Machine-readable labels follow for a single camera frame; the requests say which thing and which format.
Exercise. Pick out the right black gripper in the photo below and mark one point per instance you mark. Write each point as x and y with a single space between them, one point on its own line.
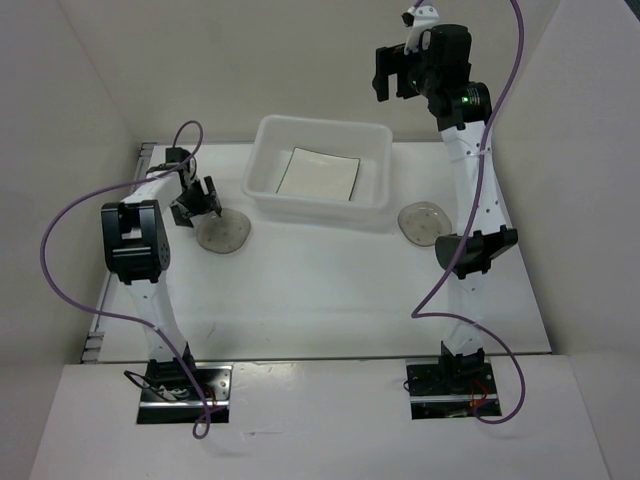
391 59

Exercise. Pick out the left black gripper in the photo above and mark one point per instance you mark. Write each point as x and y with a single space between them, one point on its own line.
206 204

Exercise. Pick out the clear glass dish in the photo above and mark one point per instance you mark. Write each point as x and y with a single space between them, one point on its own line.
422 223
225 233

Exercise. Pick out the square white plate black rim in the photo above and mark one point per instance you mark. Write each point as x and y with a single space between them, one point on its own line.
316 175

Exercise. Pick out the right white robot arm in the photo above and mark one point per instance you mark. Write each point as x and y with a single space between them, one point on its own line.
464 115

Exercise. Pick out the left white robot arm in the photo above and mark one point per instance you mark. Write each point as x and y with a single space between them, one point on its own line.
167 347

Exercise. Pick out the white plastic bin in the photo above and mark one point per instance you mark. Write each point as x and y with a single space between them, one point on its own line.
278 135

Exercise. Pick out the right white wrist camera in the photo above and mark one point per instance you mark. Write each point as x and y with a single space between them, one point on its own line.
419 18

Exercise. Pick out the aluminium rail left edge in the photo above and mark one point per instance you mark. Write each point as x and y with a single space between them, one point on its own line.
122 254

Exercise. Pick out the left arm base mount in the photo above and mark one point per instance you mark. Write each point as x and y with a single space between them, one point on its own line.
200 395

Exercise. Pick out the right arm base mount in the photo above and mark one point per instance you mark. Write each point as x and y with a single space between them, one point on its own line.
433 396

